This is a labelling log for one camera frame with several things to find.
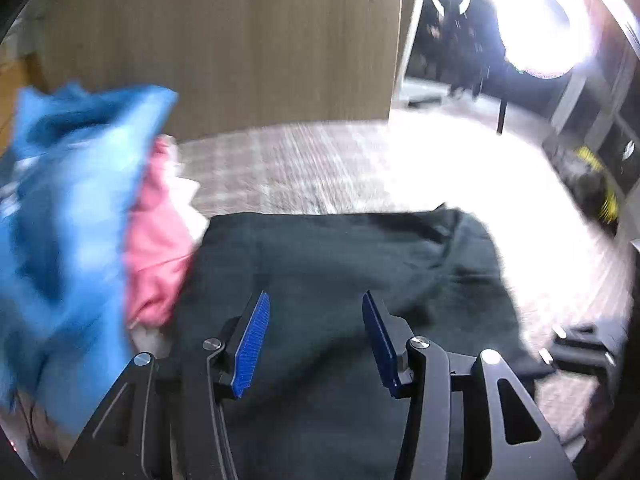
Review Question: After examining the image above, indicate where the white window frame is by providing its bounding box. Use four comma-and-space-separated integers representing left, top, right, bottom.
395, 0, 640, 201

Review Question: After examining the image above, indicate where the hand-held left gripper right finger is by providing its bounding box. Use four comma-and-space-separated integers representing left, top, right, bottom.
361, 290, 578, 480

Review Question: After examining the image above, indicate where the pink garment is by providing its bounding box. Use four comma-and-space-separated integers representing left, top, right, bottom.
125, 137, 196, 328

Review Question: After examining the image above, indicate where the black tripod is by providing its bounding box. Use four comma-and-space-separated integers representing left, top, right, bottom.
450, 60, 521, 136

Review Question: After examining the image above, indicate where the white collared garment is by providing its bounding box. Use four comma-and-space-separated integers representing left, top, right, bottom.
165, 145, 208, 241

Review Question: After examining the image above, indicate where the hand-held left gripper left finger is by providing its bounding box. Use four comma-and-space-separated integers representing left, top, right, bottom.
62, 290, 271, 480

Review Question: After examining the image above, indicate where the blue striped garment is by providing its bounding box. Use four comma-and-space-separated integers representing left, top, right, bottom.
0, 82, 180, 436

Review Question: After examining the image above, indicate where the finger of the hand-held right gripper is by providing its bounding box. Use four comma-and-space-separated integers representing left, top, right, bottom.
551, 324, 598, 345
539, 345, 617, 377

